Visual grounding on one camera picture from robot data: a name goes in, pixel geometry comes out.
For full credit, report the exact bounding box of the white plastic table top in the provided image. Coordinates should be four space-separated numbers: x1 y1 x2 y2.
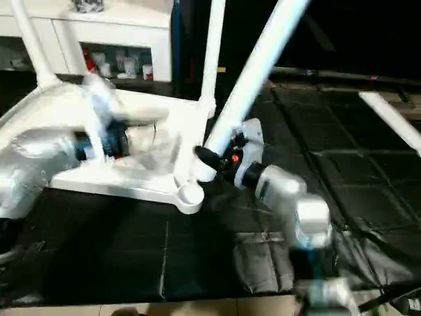
0 82 218 215

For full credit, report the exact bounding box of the red bottle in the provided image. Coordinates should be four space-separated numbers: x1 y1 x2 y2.
84 47 97 75

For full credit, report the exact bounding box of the white glass-door cabinet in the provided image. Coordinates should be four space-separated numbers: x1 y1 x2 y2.
0 0 174 83

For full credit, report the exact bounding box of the black work mat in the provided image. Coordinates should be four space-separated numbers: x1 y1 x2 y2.
0 69 421 307

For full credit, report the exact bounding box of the grey crumpled object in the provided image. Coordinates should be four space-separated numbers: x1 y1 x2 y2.
74 0 107 13

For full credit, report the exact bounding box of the white flat strip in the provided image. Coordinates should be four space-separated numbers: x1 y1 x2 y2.
359 92 421 154

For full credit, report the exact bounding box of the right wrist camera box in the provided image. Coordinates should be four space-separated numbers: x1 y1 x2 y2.
232 119 266 164

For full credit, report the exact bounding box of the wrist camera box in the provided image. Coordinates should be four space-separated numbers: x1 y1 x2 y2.
80 74 124 159
232 119 266 164

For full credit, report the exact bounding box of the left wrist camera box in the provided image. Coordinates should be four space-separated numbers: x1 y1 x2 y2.
80 74 124 159

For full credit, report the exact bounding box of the dark long rail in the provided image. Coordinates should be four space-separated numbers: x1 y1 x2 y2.
270 66 421 86

